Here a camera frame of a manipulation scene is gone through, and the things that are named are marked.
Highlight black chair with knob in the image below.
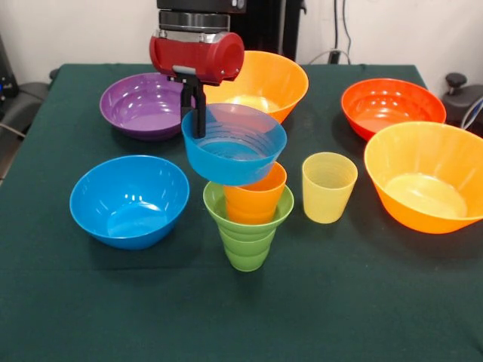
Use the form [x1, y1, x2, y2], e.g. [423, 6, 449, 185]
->
[441, 72, 483, 137]

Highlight black wall cable with plug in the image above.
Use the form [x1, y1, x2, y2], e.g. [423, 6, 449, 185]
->
[328, 0, 341, 64]

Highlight orange plastic cup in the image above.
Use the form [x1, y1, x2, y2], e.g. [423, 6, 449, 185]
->
[223, 161, 288, 225]

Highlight black office chair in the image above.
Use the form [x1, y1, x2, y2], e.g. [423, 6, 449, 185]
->
[0, 67, 61, 182]

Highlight thin black wall cable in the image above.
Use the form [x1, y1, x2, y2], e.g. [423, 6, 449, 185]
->
[341, 0, 353, 52]

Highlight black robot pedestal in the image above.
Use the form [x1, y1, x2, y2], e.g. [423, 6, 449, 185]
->
[229, 0, 307, 63]

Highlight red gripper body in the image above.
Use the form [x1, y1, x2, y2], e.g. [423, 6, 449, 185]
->
[149, 31, 246, 86]

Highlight purple plastic bowl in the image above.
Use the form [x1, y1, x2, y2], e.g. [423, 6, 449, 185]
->
[99, 72, 195, 143]

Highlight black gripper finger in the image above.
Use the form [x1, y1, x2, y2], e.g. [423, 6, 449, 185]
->
[192, 83, 208, 139]
[180, 80, 197, 115]

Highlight large orange plastic bowl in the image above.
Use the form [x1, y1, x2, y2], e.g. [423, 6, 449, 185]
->
[203, 51, 309, 125]
[364, 121, 483, 235]

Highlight shallow translucent blue bowl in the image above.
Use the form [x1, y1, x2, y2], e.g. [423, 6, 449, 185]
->
[180, 103, 288, 187]

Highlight white blue cable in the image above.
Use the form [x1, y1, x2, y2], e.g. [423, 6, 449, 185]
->
[460, 96, 483, 130]

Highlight dark green tablecloth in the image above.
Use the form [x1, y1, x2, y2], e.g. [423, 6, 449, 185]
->
[0, 63, 483, 362]

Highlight red plastic bowl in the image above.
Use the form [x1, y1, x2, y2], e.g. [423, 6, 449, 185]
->
[340, 78, 448, 143]

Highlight green plastic bowl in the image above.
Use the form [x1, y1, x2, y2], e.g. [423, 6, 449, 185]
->
[202, 180, 295, 237]

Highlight yellow plastic cup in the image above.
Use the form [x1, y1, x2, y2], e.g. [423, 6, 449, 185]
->
[301, 152, 358, 225]

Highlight black computer case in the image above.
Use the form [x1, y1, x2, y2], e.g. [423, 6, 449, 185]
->
[0, 35, 20, 118]

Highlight green plastic cup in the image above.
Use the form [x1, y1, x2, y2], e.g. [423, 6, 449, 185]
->
[220, 222, 278, 273]

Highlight round blue plastic bowl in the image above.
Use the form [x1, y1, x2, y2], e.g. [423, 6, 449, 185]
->
[69, 155, 191, 251]

